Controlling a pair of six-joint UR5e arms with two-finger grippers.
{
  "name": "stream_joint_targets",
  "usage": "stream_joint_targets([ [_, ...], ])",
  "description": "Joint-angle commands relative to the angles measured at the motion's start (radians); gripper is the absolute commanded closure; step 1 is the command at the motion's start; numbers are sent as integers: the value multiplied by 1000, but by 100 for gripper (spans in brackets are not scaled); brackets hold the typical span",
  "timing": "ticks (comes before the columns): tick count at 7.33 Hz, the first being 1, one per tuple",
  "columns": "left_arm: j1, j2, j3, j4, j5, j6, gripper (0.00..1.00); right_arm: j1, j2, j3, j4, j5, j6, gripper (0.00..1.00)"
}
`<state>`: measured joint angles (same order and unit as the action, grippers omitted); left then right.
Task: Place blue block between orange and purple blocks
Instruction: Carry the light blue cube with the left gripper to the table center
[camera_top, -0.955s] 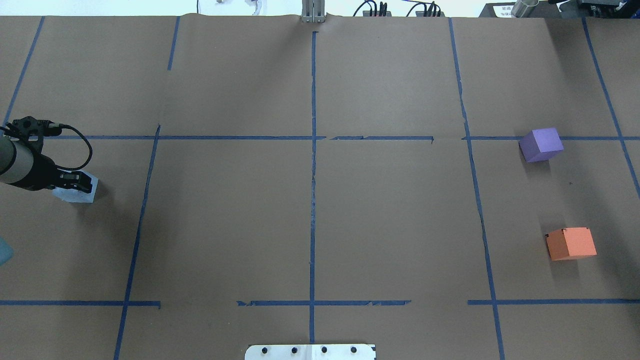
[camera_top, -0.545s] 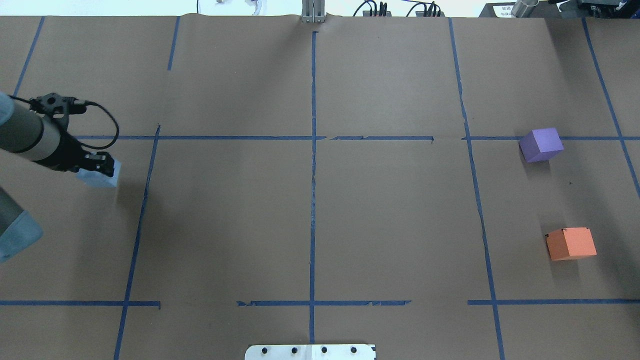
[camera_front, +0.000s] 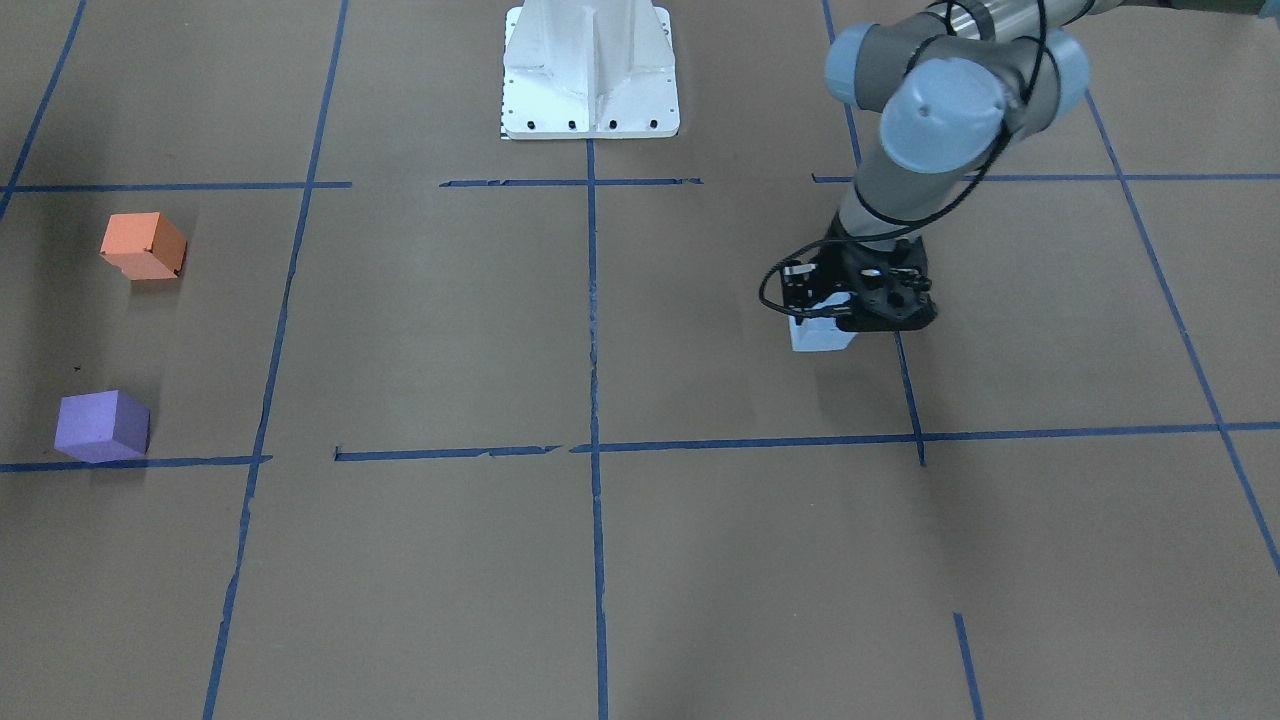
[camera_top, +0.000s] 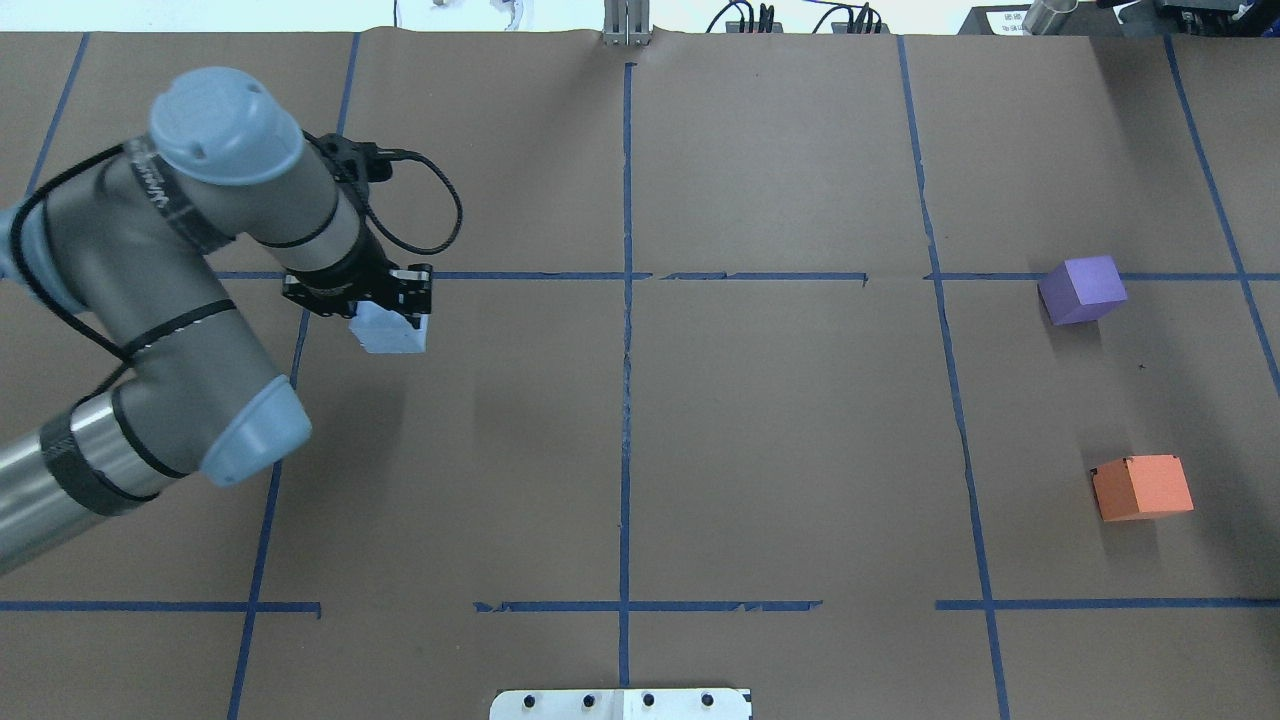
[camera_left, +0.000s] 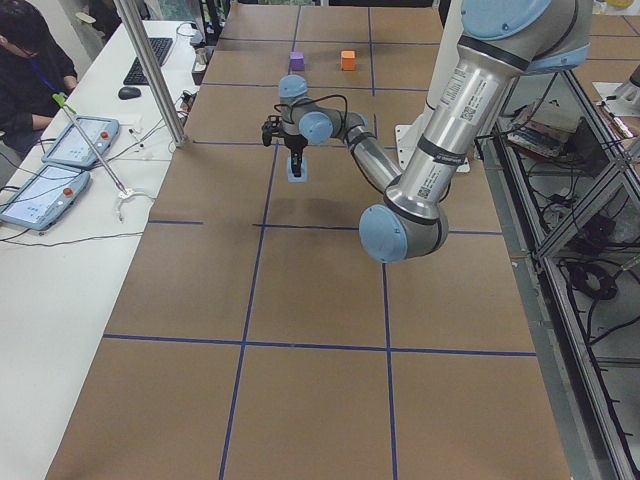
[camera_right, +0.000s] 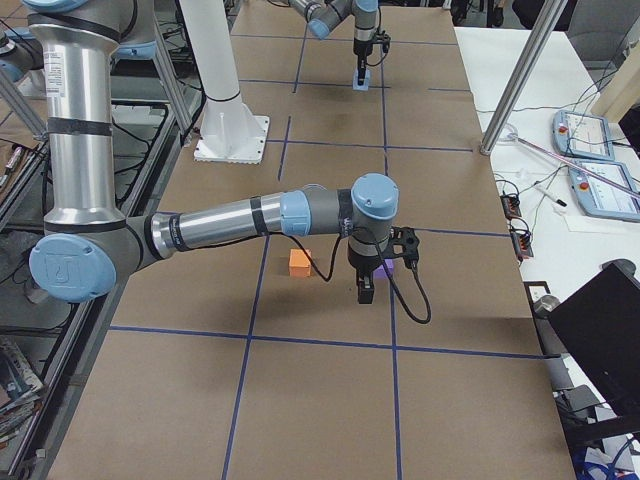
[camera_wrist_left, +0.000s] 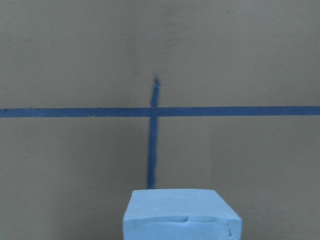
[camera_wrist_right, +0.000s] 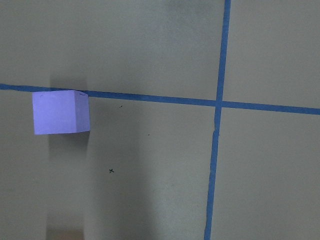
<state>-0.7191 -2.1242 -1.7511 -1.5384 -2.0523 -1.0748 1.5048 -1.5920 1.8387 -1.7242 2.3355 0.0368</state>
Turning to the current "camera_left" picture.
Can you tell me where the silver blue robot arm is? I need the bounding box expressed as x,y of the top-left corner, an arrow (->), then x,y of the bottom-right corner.
262,1 -> 592,263

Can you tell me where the light blue foam block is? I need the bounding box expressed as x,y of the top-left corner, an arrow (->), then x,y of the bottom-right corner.
286,157 -> 308,183

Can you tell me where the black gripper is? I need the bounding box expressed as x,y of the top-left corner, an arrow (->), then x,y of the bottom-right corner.
283,132 -> 307,176

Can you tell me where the teach pendant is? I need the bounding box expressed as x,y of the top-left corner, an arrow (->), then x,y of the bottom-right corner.
1,163 -> 91,231
42,116 -> 120,169

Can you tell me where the black computer mouse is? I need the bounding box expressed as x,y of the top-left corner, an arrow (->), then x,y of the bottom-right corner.
118,86 -> 142,100

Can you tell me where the person in black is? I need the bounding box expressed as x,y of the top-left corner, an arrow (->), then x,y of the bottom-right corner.
1,1 -> 78,157

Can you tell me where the lower teach pendant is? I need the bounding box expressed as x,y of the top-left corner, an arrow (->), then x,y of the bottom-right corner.
1,163 -> 91,231

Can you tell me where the orange foam block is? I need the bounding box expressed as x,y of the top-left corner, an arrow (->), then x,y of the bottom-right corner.
340,50 -> 357,71

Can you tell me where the aluminium frame post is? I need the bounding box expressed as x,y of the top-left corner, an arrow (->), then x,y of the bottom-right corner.
114,0 -> 187,148

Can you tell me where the metal cup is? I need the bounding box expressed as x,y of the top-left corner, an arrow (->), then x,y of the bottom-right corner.
193,48 -> 208,72

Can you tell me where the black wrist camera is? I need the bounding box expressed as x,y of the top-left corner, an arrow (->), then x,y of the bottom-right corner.
261,115 -> 283,147

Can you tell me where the purple foam block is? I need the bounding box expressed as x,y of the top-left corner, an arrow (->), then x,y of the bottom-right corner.
289,51 -> 305,72

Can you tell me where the black camera cable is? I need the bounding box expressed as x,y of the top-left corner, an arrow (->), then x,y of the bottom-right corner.
273,93 -> 349,131

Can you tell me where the upper teach pendant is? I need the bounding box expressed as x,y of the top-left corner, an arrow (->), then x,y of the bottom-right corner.
42,116 -> 120,169

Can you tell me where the long metal rod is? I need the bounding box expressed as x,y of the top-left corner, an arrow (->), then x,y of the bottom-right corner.
52,92 -> 133,199

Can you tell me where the stack of books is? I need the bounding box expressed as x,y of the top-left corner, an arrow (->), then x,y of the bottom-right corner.
506,101 -> 580,158

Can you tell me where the black keyboard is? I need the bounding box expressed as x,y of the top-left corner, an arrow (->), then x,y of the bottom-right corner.
122,37 -> 174,86

